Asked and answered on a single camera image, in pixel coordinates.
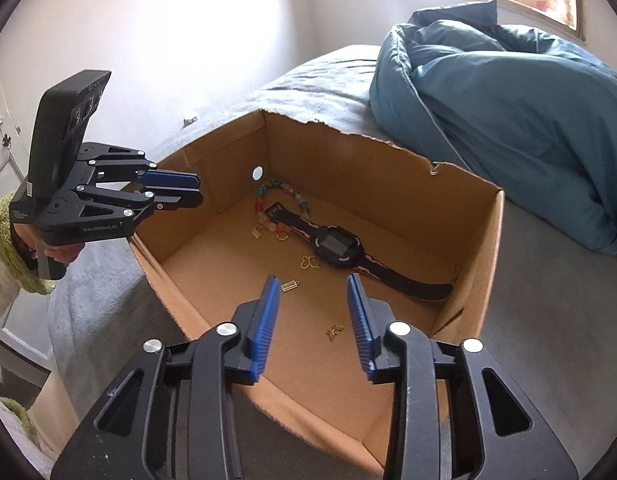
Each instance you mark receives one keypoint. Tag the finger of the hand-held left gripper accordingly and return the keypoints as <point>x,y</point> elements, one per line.
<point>173,179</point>
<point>178,199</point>

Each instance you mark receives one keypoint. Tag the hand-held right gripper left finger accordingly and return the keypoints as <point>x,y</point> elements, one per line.
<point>266,330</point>

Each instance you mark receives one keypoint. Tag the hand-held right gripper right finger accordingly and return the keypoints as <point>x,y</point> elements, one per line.
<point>361,330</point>

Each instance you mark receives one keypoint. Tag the small gold charm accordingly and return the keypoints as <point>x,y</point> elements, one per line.
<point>334,331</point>

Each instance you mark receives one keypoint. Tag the brown cardboard box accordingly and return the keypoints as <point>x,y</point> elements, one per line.
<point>228,280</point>

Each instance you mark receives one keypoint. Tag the gold butterfly charm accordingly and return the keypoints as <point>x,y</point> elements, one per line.
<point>310,262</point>

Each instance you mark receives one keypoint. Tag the small gold earring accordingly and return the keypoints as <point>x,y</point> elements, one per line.
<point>258,232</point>

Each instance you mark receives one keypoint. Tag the black pink smartwatch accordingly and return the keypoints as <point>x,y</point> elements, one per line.
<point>333,246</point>

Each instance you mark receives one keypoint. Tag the gold hoop earring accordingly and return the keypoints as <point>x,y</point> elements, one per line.
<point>277,235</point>

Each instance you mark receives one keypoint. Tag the person's left hand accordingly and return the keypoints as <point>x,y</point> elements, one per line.
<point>63,254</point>

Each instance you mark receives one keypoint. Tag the white cabinet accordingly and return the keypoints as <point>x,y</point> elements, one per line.
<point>8,125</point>

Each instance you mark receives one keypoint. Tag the small white object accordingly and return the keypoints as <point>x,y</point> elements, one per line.
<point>190,119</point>

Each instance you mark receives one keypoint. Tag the grey fleece blanket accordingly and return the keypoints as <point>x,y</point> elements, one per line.
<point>538,310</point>

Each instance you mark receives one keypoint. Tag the beige bed base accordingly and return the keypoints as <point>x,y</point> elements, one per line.
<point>58,405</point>

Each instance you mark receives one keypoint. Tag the blue duvet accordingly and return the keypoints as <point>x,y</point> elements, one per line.
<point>513,110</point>

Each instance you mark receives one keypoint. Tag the white green fluffy robe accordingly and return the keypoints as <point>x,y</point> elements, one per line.
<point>13,420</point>

